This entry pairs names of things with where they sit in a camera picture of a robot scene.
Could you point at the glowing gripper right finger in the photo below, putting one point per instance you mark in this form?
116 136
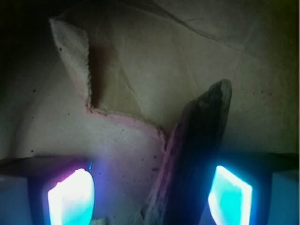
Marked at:
256 189

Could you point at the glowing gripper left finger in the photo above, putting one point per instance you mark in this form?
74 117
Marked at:
46 191

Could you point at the dark brown wood chip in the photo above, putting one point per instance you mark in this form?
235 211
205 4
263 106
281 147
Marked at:
181 190

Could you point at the brown paper lined bin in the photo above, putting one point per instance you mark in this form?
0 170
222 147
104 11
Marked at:
109 79

